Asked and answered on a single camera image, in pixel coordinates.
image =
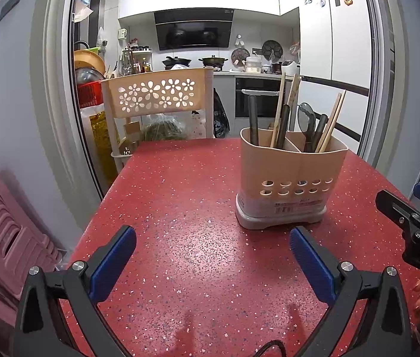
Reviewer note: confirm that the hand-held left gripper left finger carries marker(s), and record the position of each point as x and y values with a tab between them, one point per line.
115	264

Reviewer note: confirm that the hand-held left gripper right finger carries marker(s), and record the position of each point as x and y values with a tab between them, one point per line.
312	264

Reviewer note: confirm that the beige plastic utensil holder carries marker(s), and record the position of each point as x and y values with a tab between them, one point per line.
288	178

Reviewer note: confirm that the wooden chopstick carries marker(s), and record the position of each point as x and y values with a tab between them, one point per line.
294	91
278	104
335	119
328	119

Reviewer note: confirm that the yellow oil bottle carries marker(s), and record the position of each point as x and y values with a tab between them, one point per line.
102	145

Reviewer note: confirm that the pink plastic stool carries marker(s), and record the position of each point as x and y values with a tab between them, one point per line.
1	223

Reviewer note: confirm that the bag of green vegetables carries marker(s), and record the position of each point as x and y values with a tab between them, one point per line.
163	130

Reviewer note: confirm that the black built-in oven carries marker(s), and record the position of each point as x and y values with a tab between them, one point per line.
265	100

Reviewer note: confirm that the red plastic basket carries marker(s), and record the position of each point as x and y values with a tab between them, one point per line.
89	95

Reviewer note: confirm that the black hanging bag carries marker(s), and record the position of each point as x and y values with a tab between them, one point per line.
221	117

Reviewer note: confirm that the white towel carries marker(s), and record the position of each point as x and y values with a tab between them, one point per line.
265	92

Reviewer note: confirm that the white kettle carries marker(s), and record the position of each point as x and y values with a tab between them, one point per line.
291	68

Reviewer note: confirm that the beige flower-pattern chair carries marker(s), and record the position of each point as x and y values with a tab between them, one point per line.
158	93

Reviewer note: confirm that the white refrigerator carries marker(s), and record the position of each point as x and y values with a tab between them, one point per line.
329	44

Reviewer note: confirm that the round hanging steamer rack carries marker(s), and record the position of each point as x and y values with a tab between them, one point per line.
240	57
273	49

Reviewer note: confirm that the orange plastic basin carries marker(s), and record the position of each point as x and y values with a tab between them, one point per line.
89	61

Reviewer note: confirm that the black wok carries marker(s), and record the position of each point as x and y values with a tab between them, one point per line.
176	61

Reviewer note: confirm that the lidded cooking pot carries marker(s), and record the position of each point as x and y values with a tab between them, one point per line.
213	61

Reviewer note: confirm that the black range hood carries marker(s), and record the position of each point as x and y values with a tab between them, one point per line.
193	31

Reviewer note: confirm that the dark wall switch panel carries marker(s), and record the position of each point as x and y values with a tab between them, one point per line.
11	4

